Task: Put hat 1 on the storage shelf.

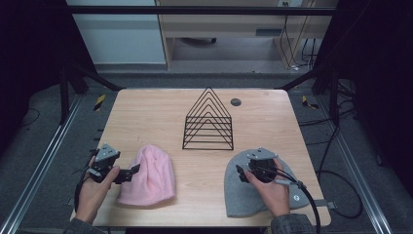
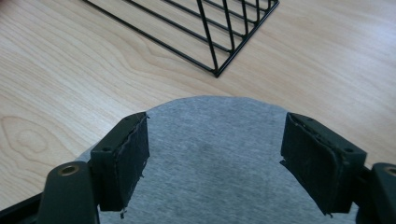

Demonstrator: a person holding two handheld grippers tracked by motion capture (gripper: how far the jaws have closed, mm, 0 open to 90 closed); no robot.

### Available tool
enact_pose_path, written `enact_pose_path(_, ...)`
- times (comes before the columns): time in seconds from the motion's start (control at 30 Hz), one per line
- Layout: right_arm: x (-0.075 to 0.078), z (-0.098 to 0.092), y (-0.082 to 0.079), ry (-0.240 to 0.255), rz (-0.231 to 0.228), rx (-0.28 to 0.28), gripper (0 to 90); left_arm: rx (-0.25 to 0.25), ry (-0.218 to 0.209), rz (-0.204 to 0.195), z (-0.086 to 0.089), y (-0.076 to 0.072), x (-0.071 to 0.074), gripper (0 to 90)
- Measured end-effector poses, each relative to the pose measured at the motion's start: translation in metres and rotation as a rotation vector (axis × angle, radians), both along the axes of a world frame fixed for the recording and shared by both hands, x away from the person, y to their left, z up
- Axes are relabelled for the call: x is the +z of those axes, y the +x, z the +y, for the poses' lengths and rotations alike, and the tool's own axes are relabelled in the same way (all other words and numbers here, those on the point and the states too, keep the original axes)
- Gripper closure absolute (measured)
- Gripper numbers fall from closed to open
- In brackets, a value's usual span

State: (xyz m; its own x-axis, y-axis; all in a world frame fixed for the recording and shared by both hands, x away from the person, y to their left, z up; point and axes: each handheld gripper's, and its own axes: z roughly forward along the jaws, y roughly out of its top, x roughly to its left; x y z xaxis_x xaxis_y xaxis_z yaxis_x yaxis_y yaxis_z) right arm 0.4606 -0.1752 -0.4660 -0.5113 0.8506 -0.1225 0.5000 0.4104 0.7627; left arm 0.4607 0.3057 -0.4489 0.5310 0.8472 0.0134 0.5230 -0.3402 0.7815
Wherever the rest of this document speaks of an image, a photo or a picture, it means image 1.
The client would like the person's right hand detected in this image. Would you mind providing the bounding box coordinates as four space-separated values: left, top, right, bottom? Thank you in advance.
244 158 291 218

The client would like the black floor cable bundle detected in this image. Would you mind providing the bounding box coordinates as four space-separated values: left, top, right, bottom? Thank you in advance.
297 79 357 146

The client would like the black wire triangular rack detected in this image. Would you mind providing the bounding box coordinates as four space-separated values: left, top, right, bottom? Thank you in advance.
181 86 235 151

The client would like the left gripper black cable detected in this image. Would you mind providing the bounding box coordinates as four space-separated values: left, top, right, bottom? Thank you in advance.
73 148 99 213

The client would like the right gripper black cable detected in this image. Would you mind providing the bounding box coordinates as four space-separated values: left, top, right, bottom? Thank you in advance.
252 165 322 234

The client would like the grey knit beanie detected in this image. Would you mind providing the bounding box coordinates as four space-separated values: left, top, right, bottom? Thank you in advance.
223 148 312 218

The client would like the black horizontal frame bar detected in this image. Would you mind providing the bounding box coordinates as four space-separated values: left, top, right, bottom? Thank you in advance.
63 5 339 17

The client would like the black frame leg with strut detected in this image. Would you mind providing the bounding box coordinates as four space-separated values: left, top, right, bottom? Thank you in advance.
58 60 127 126
275 66 341 127

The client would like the looped black floor cable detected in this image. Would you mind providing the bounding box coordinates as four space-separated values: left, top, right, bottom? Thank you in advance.
316 125 364 219

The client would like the light wooden desk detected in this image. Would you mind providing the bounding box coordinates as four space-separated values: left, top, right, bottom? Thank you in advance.
155 0 339 70

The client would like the yellow-handled tool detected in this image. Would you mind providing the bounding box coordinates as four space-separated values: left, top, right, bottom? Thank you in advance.
93 94 107 112
301 95 319 110

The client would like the small grey tab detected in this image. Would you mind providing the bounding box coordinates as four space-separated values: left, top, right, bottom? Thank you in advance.
313 199 338 210

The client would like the white cabinet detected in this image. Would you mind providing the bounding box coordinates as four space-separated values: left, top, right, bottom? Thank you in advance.
65 0 168 65

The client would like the black curtain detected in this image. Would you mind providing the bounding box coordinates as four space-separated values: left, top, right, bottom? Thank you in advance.
0 0 97 156
313 0 413 198

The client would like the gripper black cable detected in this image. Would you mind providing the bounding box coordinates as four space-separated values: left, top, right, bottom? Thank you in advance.
73 148 99 213
252 165 322 234

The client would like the aluminium floor rail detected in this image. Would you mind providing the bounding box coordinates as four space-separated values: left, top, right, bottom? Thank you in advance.
0 93 85 234
315 93 394 234

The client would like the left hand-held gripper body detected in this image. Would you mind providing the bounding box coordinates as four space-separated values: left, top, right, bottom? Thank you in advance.
87 142 134 185

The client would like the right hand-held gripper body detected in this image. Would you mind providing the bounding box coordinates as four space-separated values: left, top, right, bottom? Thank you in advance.
246 146 280 183

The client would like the person's left hand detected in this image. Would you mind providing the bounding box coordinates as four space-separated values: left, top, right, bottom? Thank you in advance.
75 155 121 225

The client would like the yellow-handled tool left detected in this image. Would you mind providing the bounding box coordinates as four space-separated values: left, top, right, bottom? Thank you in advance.
93 94 107 112

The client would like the black hanging cable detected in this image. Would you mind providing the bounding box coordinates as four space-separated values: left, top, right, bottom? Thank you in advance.
280 1 295 68

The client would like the yellow-handled tool right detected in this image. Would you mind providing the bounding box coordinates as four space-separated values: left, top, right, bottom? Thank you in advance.
301 95 319 110

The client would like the yellow hanging cable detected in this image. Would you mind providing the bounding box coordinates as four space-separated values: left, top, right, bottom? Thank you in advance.
284 0 314 69

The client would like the thin black floor cable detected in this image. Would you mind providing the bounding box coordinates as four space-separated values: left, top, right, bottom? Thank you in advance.
19 106 42 129

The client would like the pink fleece beanie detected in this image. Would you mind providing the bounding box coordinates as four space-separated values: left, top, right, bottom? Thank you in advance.
116 144 177 208

